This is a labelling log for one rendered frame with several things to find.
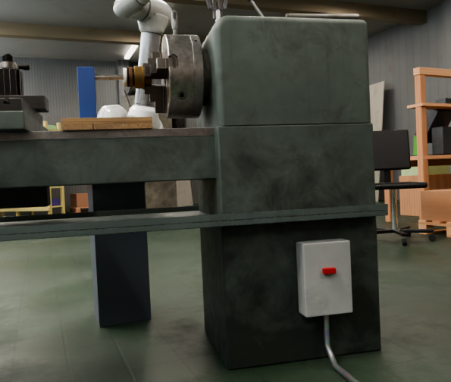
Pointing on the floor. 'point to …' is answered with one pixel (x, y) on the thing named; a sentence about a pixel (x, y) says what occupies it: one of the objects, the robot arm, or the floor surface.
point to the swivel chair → (382, 145)
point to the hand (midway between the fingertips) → (217, 19)
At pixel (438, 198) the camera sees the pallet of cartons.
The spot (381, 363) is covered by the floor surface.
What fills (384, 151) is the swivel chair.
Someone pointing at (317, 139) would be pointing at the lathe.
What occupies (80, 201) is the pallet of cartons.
